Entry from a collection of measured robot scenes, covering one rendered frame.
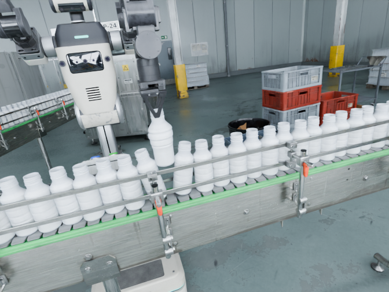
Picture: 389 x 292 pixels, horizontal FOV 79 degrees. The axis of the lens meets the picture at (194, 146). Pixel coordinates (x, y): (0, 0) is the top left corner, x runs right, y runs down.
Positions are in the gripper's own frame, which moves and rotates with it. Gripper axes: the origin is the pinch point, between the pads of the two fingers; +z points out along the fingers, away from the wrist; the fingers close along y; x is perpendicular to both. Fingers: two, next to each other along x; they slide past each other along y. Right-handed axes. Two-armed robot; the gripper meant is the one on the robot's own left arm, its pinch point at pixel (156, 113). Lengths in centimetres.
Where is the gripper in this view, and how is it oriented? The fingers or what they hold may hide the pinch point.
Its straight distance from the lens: 68.2
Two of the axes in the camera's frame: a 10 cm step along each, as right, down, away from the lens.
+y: -2.8, -3.3, 9.0
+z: 1.0, 9.3, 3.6
